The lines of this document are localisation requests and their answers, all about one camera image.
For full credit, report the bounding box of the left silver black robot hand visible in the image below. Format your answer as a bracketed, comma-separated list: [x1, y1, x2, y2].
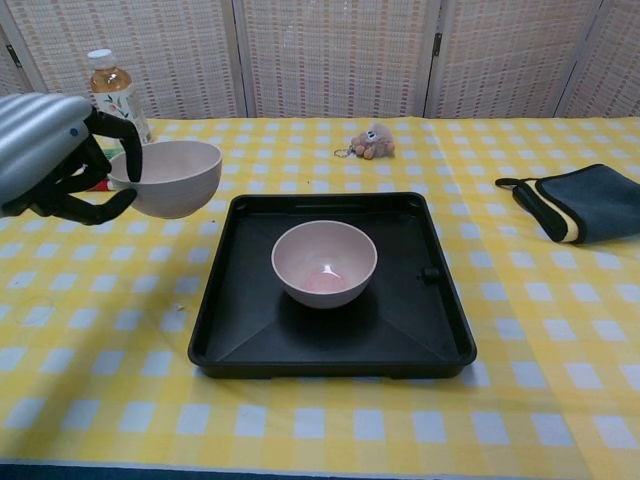
[0, 93, 144, 227]

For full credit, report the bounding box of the plain beige bowl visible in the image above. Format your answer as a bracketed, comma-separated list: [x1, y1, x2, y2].
[107, 140, 224, 220]

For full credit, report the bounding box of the beige bowl with pink bottom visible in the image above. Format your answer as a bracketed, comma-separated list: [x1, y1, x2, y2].
[270, 220, 379, 310]

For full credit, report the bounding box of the black square plastic tray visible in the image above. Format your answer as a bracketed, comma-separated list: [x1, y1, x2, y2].
[187, 191, 478, 380]

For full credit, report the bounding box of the tea bottle with white cap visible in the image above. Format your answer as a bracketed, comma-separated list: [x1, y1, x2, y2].
[87, 48, 154, 146]

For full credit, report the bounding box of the woven folding screen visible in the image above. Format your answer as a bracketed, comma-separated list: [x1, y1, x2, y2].
[0, 0, 640, 121]

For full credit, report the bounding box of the yellow white checked tablecloth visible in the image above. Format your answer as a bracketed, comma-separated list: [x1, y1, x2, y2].
[0, 116, 640, 476]

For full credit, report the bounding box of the folded grey cloth, yellow trim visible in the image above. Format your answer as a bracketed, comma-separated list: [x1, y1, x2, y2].
[494, 163, 640, 245]

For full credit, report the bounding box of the brown plush bear keychain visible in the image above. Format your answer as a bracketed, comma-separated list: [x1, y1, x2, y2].
[333, 123, 397, 161]

